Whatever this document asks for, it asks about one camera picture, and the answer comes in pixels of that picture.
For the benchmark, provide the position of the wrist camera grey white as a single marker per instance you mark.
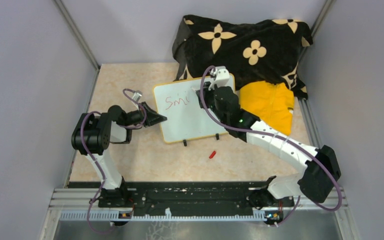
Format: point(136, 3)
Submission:
point(219, 77)
point(137, 95)

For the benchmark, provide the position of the aluminium corner post left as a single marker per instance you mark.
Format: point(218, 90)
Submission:
point(75, 31)

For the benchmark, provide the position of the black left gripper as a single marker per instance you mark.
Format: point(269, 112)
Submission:
point(155, 118)

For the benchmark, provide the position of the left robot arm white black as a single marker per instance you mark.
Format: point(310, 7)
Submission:
point(93, 135)

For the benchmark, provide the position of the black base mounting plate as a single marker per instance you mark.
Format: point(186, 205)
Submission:
point(192, 199)

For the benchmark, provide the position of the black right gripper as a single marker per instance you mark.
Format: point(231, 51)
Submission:
point(205, 93)

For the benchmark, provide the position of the aluminium corner post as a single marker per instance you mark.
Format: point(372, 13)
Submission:
point(75, 31)
point(326, 8)

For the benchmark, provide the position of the aluminium frame rail front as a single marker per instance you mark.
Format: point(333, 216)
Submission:
point(74, 202)

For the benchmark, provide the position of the whiteboard with yellow rim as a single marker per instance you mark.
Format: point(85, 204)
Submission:
point(178, 101)

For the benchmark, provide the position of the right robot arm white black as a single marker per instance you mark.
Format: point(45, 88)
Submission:
point(317, 168)

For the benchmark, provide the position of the folded yellow garment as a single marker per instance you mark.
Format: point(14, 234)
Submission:
point(272, 103)

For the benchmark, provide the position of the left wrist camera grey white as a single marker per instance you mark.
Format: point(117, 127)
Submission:
point(137, 95)

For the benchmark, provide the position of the red marker cap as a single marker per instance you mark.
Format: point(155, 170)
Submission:
point(212, 154)

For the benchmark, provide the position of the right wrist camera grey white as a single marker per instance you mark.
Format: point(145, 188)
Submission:
point(219, 77)

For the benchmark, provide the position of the black blanket with beige flowers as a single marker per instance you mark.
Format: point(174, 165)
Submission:
point(265, 51)

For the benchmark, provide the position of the aluminium corner post right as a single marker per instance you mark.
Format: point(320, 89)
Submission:
point(326, 8)

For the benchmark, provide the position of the aluminium side rail right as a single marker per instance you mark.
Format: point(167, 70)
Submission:
point(310, 123)

